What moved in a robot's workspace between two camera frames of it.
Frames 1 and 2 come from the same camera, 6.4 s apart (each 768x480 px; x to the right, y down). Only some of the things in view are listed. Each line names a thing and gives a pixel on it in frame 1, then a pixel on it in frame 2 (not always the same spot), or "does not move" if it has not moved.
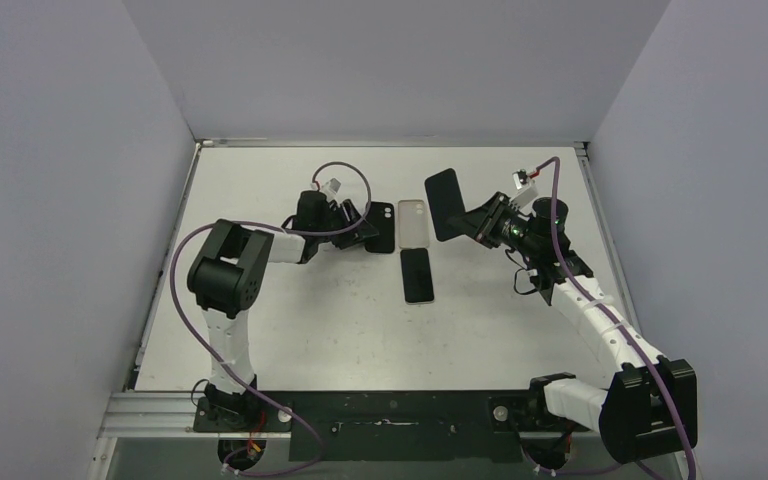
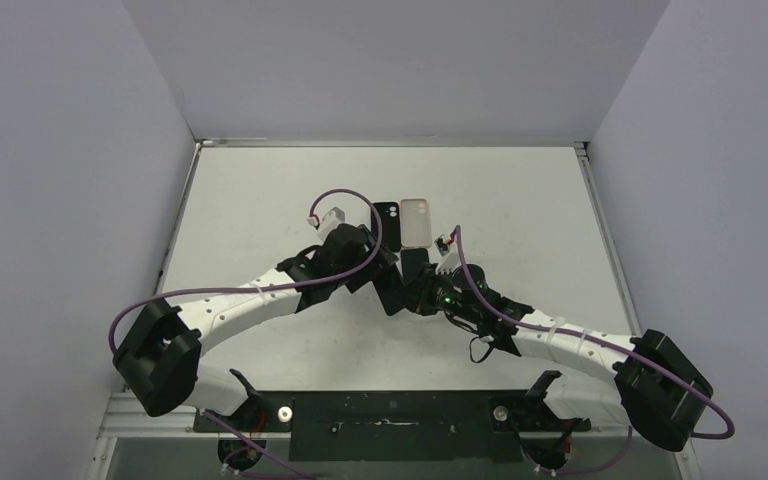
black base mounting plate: [389, 426] does not move
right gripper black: [488, 220] -> [416, 287]
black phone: [446, 200] -> [389, 286]
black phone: [417, 279] does not move
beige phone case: [413, 228] does not move
